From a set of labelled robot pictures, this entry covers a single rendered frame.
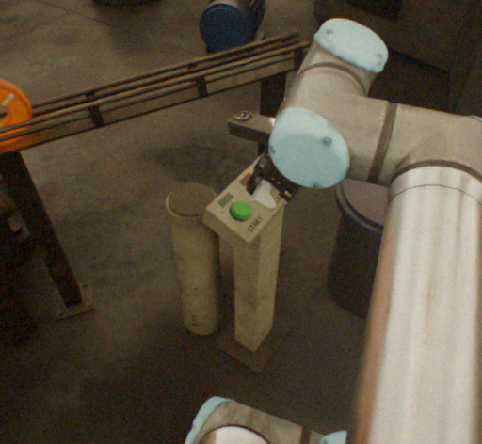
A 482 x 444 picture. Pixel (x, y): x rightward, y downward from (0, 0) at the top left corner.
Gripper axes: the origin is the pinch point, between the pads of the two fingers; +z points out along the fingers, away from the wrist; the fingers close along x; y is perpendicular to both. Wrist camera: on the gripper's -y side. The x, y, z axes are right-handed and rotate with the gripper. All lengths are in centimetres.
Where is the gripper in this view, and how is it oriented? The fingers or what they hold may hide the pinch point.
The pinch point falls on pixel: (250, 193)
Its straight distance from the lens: 84.1
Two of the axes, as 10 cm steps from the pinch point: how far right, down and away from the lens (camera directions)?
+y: 7.7, 6.2, -1.4
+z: -2.8, 5.3, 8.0
